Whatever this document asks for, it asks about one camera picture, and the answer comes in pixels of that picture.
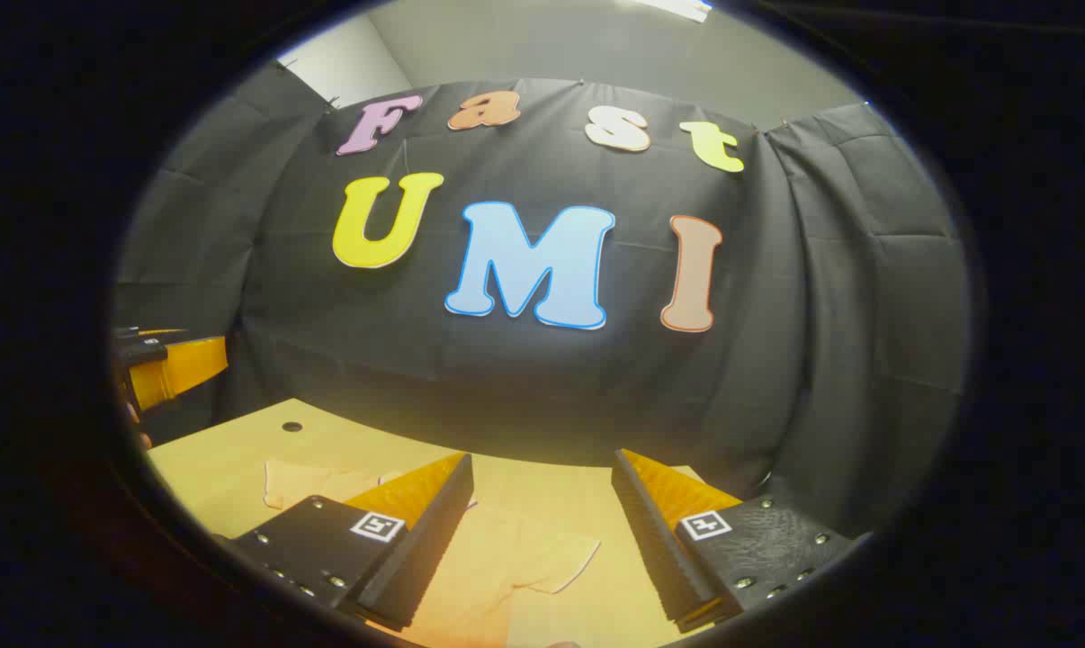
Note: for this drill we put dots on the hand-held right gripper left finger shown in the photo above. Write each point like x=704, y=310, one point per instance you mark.
x=416, y=549

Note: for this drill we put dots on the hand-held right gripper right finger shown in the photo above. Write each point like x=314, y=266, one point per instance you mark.
x=664, y=549

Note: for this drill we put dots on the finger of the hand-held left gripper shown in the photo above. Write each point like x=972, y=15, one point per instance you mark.
x=178, y=369

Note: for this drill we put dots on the orange polo T-shirt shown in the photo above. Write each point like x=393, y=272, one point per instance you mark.
x=502, y=558

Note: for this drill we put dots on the black backdrop cloth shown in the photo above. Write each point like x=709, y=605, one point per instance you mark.
x=524, y=396

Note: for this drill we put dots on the white ceiling light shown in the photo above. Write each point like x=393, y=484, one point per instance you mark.
x=677, y=7

